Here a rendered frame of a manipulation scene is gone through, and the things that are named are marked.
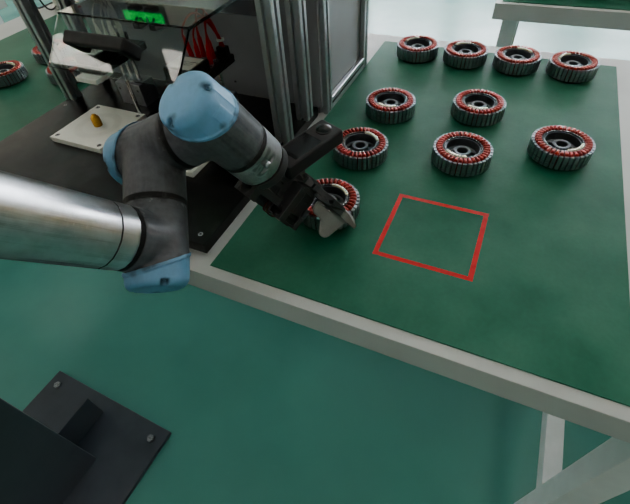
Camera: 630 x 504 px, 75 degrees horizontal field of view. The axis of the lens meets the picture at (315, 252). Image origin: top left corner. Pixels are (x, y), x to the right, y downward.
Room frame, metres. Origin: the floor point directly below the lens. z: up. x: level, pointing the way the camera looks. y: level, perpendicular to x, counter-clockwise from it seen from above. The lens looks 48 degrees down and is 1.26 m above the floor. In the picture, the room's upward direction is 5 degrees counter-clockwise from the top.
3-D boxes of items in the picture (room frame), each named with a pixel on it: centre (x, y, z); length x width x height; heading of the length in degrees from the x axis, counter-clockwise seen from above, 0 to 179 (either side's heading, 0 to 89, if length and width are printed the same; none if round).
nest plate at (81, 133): (0.87, 0.47, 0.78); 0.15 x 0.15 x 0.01; 62
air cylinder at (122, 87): (1.00, 0.40, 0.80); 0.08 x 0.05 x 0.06; 62
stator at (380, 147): (0.71, -0.11, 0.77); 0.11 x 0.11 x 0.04
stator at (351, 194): (0.55, -0.03, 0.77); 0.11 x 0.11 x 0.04
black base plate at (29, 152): (0.83, 0.35, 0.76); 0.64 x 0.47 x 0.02; 62
